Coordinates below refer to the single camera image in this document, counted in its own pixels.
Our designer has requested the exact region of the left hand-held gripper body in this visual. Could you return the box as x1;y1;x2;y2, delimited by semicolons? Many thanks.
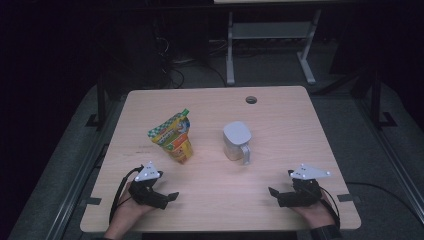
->
128;161;169;210

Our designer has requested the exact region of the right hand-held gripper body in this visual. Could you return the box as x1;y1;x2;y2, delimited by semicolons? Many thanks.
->
276;163;332;208

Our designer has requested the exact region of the yellow green snack bag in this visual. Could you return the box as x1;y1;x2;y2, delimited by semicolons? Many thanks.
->
147;108;194;165

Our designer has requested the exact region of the clear container with white lid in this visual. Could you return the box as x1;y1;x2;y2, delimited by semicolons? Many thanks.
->
222;120;253;167

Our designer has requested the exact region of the person's right hand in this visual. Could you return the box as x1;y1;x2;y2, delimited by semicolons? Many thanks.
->
292;190;336;230

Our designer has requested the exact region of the person's left hand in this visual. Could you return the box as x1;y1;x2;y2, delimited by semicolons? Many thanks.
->
108;184;156;231

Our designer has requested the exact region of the black metal stand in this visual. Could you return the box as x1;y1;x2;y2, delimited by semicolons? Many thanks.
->
84;74;108;131
369;66;398;131

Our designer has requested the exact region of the left hand-held gripper cable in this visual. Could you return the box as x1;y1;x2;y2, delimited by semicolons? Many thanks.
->
108;165;144;225

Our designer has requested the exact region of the aluminium floor rail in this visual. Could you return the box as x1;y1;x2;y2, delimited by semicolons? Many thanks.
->
49;99;118;240
356;98;424;218

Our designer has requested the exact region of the black floor cable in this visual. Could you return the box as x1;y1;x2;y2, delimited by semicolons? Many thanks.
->
344;181;424;225

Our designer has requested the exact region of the tangle of black cables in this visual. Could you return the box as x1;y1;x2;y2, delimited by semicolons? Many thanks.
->
151;16;228;89

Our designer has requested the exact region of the white metal desk frame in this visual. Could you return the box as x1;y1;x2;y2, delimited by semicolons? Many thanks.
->
213;0;323;87

